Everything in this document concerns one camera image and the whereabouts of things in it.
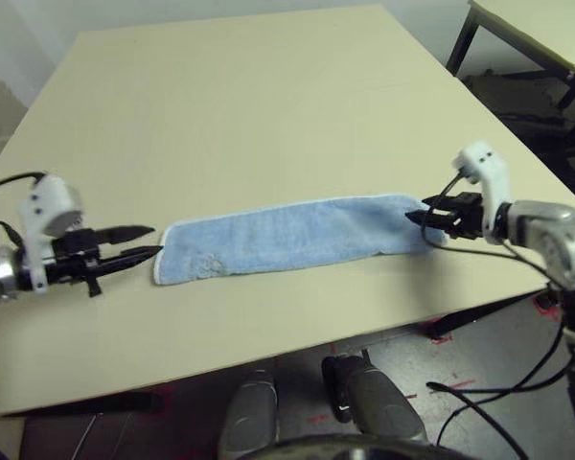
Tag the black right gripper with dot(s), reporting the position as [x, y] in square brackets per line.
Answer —
[469, 218]

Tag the dark robot torso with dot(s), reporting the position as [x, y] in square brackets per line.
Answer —
[354, 450]

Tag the black table foot bar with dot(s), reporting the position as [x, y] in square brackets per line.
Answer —
[460, 323]

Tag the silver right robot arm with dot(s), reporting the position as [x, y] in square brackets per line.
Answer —
[556, 230]

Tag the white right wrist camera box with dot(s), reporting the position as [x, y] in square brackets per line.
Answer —
[489, 167]

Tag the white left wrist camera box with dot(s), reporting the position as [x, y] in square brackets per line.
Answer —
[52, 206]

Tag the light blue embroidered towel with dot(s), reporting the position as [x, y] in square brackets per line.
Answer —
[292, 239]

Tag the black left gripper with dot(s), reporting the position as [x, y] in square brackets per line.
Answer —
[72, 259]

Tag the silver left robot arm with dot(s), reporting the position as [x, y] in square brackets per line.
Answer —
[0, 273]

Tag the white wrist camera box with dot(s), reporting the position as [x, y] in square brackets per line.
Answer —
[52, 206]
[489, 167]

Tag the beige table with black frame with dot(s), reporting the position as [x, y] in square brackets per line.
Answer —
[546, 19]

